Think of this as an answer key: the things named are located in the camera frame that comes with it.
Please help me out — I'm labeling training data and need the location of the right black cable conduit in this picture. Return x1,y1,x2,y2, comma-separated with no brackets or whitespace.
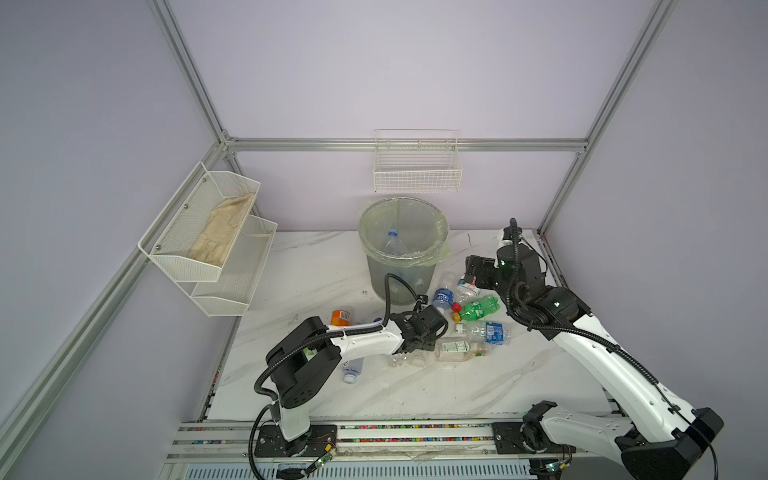
506,218,721,480

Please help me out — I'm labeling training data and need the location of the green white label bottle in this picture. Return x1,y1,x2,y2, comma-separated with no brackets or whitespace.
435,337,488,363

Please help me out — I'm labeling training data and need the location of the blue label bottle by bin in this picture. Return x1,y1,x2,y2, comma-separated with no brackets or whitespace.
432,272,457,318

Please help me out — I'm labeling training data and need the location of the orange label bottle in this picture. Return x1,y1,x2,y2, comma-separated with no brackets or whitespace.
330,309,350,327

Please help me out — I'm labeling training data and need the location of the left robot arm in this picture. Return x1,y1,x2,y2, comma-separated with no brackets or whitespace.
254,305,449,442

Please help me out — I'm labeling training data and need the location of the blue label bottle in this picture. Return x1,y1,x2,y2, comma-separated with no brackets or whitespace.
432,272,457,318
382,229,408,258
455,321,512,345

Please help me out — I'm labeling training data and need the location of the red label crushed bottle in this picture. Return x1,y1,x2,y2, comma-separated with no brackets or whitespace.
451,278,479,313

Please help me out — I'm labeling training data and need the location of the beige cloth in shelf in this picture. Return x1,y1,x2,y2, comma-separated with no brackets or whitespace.
188,194,255,267

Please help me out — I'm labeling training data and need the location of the black cable conduit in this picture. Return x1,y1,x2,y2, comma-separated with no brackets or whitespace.
506,218,721,480
247,273,421,480

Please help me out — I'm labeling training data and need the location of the green soda bottle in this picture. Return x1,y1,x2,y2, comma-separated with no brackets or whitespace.
451,295,500,323

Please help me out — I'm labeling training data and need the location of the aluminium front rail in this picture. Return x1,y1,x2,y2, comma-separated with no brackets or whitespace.
164,417,598,463

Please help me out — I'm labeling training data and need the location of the white mesh two-tier shelf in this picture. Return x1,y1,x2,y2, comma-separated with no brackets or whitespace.
138,163,277,317

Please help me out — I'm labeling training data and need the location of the grey mesh waste bin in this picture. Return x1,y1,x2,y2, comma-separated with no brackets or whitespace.
358,196,450,305

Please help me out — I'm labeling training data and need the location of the crushed clear bottle white cap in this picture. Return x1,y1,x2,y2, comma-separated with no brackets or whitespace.
342,358,364,384

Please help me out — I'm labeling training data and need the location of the white wire wall basket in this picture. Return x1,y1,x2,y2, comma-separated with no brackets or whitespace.
373,129,463,194

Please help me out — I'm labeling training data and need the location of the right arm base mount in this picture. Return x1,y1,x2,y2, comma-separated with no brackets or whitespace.
491,421,575,456

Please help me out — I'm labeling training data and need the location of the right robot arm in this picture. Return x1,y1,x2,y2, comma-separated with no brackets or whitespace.
465,243,724,479

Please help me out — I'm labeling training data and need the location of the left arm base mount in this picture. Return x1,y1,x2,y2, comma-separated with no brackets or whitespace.
253,424,338,458

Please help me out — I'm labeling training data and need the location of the left black cable conduit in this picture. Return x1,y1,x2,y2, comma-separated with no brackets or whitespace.
247,273,421,480

